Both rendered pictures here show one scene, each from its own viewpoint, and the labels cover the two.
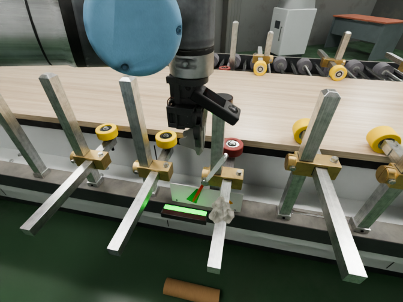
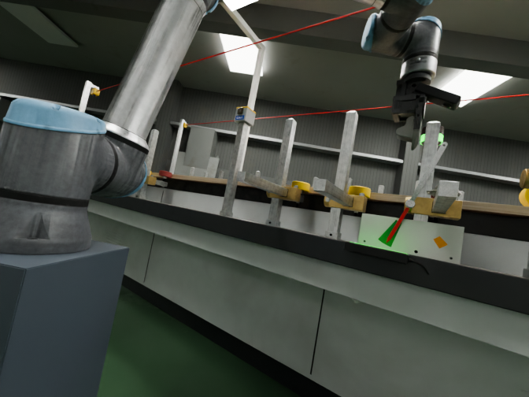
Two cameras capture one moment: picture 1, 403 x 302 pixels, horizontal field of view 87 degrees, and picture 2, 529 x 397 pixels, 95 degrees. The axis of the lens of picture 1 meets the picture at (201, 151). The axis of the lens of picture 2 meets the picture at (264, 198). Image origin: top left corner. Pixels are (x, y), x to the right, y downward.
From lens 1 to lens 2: 0.72 m
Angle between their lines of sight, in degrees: 47
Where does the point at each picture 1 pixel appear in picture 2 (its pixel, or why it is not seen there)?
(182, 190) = (375, 224)
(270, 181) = not seen: hidden behind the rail
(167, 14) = not seen: outside the picture
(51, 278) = (135, 372)
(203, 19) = (434, 37)
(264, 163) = (485, 249)
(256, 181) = not seen: hidden behind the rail
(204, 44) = (433, 50)
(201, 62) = (430, 59)
